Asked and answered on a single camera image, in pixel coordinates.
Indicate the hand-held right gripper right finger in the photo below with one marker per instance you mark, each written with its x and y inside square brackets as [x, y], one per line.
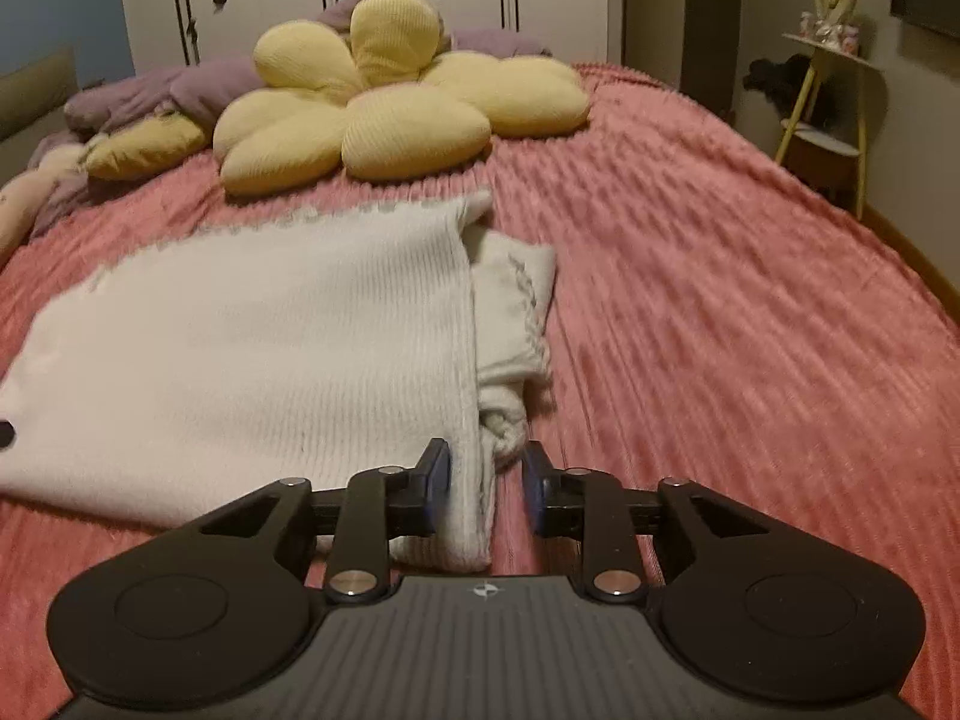
[534, 491]

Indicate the yellow-legged side table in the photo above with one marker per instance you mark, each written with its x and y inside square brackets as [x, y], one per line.
[825, 52]

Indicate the small yellow leaf-shaped pillow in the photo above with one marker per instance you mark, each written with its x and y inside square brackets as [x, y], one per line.
[146, 146]

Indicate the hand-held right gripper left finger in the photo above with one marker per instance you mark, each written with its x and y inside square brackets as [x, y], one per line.
[433, 487]

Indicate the pink ribbed bed blanket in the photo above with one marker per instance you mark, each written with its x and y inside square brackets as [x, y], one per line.
[712, 330]

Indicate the wrapped flower bouquet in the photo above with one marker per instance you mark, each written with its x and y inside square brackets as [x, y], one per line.
[831, 4]

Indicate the yellow flower-shaped pillow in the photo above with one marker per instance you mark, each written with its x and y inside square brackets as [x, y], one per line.
[405, 120]

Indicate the olive green padded furniture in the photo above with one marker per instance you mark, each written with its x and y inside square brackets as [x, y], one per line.
[34, 94]

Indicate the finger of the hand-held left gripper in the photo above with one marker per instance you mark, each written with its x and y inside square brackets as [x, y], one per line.
[4, 433]

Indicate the purple crumpled blanket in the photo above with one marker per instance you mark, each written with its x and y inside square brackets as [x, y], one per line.
[150, 94]

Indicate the white ribbed knit sweater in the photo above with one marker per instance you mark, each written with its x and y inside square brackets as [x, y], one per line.
[262, 360]

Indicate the long cream plush toy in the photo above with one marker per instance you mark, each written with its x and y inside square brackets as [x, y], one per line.
[22, 199]

